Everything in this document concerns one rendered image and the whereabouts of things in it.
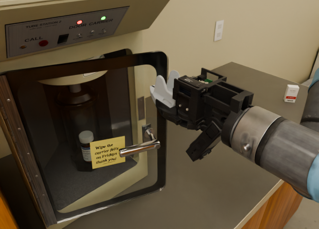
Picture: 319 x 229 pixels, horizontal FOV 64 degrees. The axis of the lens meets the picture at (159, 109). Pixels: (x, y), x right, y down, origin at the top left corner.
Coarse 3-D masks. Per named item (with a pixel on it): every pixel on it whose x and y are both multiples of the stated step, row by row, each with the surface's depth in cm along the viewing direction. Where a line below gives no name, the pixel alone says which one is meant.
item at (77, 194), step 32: (64, 64) 43; (96, 64) 45; (128, 64) 48; (160, 64) 50; (32, 96) 44; (64, 96) 46; (96, 96) 49; (128, 96) 51; (32, 128) 47; (64, 128) 49; (96, 128) 52; (128, 128) 55; (160, 128) 59; (64, 160) 53; (128, 160) 60; (160, 160) 64; (64, 192) 58; (96, 192) 61; (128, 192) 66
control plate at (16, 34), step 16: (64, 16) 36; (80, 16) 38; (96, 16) 40; (112, 16) 42; (16, 32) 34; (32, 32) 36; (48, 32) 38; (64, 32) 40; (80, 32) 42; (96, 32) 45; (112, 32) 48; (16, 48) 37; (32, 48) 40; (48, 48) 42
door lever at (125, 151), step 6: (144, 132) 57; (150, 132) 57; (150, 138) 56; (138, 144) 54; (144, 144) 54; (150, 144) 54; (156, 144) 54; (120, 150) 52; (126, 150) 52; (132, 150) 52; (138, 150) 53; (144, 150) 54; (120, 156) 52
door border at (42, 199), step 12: (0, 84) 41; (0, 96) 42; (12, 96) 43; (12, 108) 44; (12, 120) 45; (24, 132) 47; (24, 144) 48; (24, 156) 49; (24, 168) 50; (36, 168) 52; (36, 180) 53; (48, 204) 58; (48, 216) 59
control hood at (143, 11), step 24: (0, 0) 29; (24, 0) 30; (48, 0) 32; (72, 0) 34; (96, 0) 36; (120, 0) 39; (144, 0) 43; (168, 0) 47; (0, 24) 31; (120, 24) 47; (144, 24) 52; (0, 48) 36
